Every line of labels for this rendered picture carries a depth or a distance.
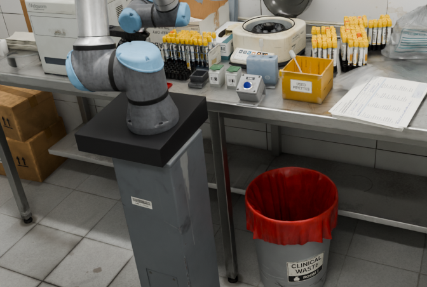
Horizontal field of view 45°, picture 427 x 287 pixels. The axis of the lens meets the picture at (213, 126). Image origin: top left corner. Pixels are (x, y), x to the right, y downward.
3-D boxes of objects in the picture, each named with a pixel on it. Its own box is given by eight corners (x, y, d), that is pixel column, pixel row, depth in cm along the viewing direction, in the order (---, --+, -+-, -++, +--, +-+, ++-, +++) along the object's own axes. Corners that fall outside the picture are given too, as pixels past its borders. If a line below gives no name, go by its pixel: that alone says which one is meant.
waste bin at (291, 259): (232, 293, 211) (224, 209, 189) (264, 235, 239) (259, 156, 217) (324, 320, 195) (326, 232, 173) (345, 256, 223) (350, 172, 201)
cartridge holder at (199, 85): (188, 87, 181) (187, 77, 179) (198, 76, 188) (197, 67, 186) (201, 88, 179) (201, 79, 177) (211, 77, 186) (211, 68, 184)
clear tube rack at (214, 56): (163, 65, 200) (160, 48, 197) (175, 56, 208) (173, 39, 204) (210, 70, 192) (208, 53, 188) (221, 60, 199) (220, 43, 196)
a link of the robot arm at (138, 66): (160, 102, 136) (151, 56, 129) (114, 101, 140) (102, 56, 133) (173, 80, 146) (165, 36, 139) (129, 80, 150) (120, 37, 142)
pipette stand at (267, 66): (246, 87, 177) (244, 60, 172) (251, 79, 183) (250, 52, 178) (274, 89, 174) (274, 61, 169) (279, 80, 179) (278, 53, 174)
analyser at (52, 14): (42, 73, 205) (22, -1, 190) (85, 48, 226) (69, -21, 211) (105, 82, 192) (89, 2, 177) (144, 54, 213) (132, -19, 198)
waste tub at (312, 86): (281, 99, 167) (280, 70, 162) (295, 82, 177) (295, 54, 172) (321, 105, 161) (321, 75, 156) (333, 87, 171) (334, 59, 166)
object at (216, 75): (210, 86, 180) (208, 68, 177) (215, 80, 184) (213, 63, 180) (220, 87, 178) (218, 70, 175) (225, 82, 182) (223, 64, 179)
